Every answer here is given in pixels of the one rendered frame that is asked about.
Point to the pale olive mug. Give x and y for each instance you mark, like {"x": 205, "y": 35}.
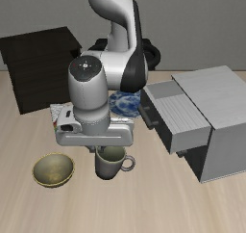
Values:
{"x": 109, "y": 168}

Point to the dark slatted rack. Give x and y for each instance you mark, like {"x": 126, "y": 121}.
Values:
{"x": 38, "y": 70}

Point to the olive yellow bowl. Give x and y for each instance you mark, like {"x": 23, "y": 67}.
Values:
{"x": 53, "y": 171}

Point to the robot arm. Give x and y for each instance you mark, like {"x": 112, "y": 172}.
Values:
{"x": 120, "y": 62}

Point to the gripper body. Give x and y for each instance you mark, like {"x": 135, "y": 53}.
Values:
{"x": 118, "y": 135}

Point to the grey open drawer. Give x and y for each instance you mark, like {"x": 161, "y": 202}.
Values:
{"x": 179, "y": 115}

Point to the grey cabinet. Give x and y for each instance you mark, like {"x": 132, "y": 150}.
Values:
{"x": 221, "y": 115}

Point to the blue and white plate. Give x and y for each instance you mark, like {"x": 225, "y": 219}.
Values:
{"x": 125, "y": 105}

